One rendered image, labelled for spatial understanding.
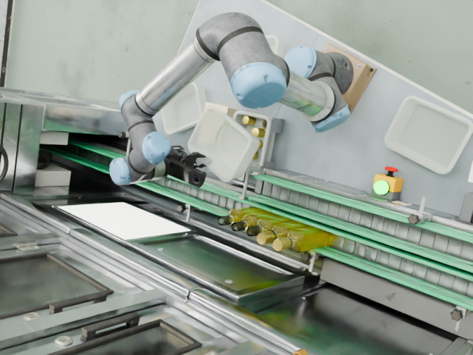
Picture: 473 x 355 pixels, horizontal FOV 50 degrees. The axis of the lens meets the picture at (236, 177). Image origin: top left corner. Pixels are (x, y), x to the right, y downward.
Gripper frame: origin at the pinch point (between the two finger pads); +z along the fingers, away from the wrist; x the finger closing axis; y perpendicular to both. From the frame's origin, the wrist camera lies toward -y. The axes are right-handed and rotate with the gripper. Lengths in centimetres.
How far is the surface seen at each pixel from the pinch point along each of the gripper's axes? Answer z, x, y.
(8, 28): 99, 82, 354
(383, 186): 28, -15, -45
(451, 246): 25, -13, -71
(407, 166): 39, -21, -45
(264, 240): -5.7, 5.5, -32.8
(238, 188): 22.1, 14.1, 1.2
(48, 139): -8, 37, 83
